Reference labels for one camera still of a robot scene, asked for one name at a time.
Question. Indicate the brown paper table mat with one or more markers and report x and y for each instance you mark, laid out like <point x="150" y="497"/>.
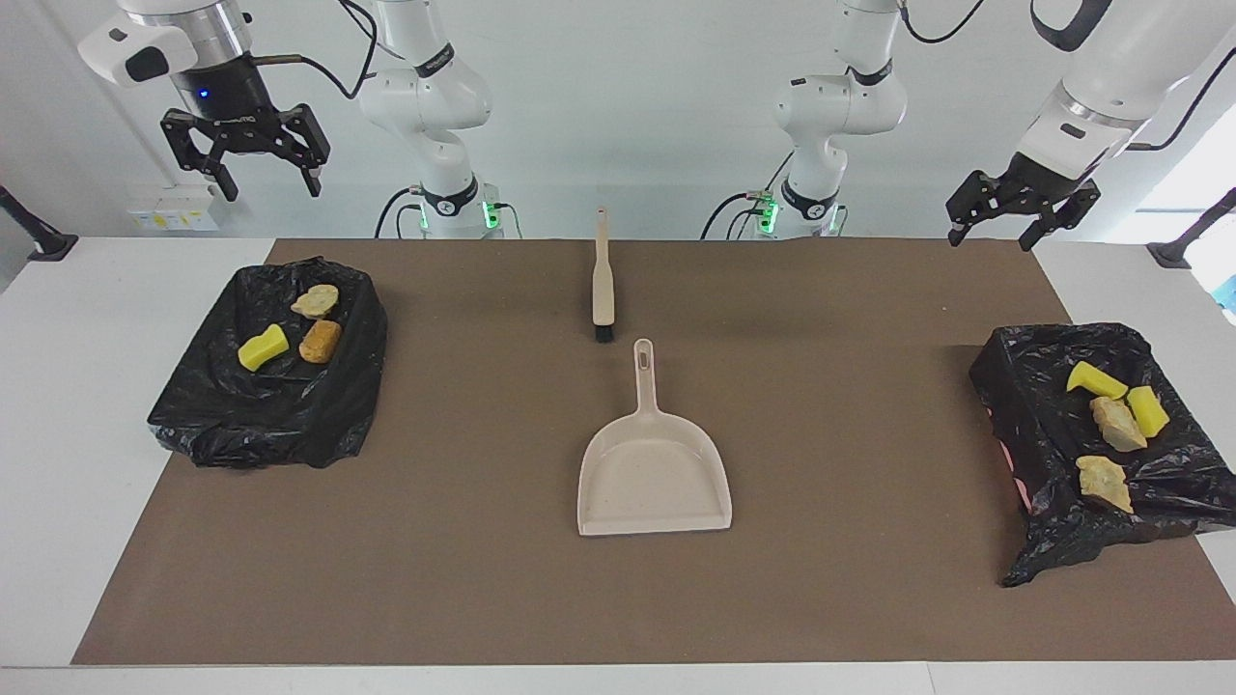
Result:
<point x="483" y="579"/>

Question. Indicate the white wall socket box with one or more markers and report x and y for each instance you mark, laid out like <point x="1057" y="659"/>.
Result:
<point x="174" y="208"/>

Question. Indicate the light blue object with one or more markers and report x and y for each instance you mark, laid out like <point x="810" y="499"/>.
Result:
<point x="1229" y="299"/>

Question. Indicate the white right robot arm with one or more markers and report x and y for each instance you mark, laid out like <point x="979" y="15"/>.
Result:
<point x="425" y="97"/>

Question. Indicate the pointed striped croissant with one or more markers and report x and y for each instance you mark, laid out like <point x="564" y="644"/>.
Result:
<point x="1106" y="481"/>

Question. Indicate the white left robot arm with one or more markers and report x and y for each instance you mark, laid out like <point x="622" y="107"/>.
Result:
<point x="840" y="106"/>

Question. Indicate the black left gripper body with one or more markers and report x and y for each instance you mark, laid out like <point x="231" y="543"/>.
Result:
<point x="1043" y="188"/>

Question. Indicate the yellow sponge chunk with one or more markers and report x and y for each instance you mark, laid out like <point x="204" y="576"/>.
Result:
<point x="263" y="347"/>

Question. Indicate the black camera stand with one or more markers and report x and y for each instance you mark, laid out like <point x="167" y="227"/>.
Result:
<point x="1173" y="253"/>
<point x="43" y="246"/>

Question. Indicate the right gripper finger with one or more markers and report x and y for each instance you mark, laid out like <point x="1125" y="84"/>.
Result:
<point x="309" y="145"/>
<point x="198" y="145"/>

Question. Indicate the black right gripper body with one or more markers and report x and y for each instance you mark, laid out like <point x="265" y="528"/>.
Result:
<point x="232" y="106"/>

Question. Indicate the black plastic trash bag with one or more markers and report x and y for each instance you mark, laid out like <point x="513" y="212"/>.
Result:
<point x="270" y="415"/>
<point x="1043" y="425"/>

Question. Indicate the brown potato-shaped bread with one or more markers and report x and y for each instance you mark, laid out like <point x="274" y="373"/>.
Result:
<point x="320" y="342"/>

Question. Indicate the pink bin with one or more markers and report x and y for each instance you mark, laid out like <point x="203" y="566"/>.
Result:
<point x="1019" y="487"/>

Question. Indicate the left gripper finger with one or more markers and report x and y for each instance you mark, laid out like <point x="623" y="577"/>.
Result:
<point x="980" y="203"/>
<point x="1062" y="217"/>

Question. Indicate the beige brush with black bristles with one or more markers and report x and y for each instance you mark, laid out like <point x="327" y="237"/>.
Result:
<point x="603" y="290"/>

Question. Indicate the beige plastic dustpan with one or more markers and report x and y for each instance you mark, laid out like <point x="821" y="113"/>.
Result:
<point x="657" y="478"/>

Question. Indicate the pale biscuit piece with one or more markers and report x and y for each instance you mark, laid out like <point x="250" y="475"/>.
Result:
<point x="1118" y="425"/>

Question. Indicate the yellow sponge with green base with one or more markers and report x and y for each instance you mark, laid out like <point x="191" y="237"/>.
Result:
<point x="1149" y="410"/>

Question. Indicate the notched yellow sponge piece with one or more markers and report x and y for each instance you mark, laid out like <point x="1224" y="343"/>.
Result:
<point x="1093" y="379"/>

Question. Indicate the stubby striped croissant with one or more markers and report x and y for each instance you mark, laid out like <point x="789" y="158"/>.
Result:
<point x="316" y="301"/>

